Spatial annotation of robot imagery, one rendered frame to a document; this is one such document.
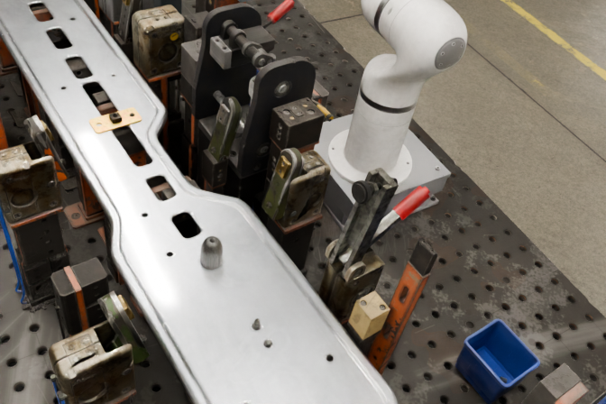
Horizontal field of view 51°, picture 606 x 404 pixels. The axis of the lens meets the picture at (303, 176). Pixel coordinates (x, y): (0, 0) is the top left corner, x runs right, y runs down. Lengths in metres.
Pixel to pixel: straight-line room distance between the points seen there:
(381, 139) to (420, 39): 0.27
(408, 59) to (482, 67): 2.26
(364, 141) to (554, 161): 1.75
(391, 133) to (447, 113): 1.70
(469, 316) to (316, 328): 0.53
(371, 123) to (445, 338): 0.45
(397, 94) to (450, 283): 0.42
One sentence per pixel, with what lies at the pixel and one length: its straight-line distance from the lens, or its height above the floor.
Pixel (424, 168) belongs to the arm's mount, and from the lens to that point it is 1.45.
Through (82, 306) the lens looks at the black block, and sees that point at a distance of 0.97.
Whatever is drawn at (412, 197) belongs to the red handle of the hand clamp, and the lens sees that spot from 0.89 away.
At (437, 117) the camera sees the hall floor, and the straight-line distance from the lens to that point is 2.95.
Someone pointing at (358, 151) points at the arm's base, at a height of 0.86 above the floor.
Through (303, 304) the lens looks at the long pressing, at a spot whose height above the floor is 1.00.
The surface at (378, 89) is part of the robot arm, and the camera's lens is 1.24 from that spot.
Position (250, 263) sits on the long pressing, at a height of 1.00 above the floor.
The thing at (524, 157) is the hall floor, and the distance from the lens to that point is 2.93.
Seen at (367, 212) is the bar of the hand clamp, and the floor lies 1.15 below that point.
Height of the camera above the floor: 1.76
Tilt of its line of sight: 45 degrees down
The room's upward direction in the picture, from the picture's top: 12 degrees clockwise
